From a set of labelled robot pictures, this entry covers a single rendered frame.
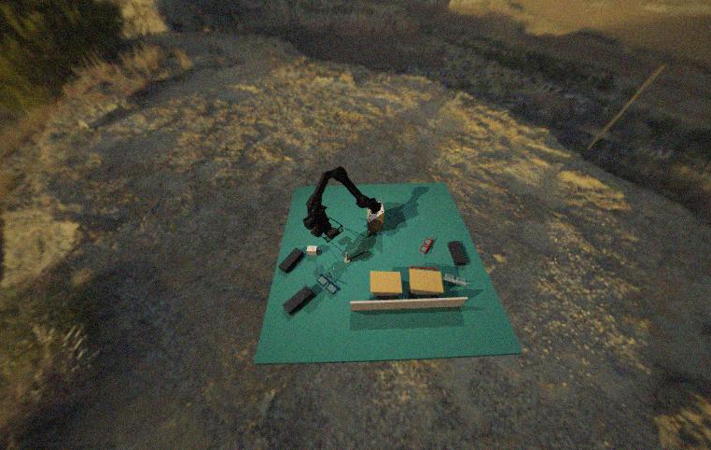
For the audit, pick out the black glasses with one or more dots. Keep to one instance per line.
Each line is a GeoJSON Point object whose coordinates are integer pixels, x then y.
{"type": "Point", "coordinates": [340, 229]}

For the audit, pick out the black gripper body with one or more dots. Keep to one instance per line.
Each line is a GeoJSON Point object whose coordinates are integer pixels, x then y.
{"type": "Point", "coordinates": [331, 232]}

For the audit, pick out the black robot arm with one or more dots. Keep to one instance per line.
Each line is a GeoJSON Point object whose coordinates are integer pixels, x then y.
{"type": "Point", "coordinates": [314, 202]}

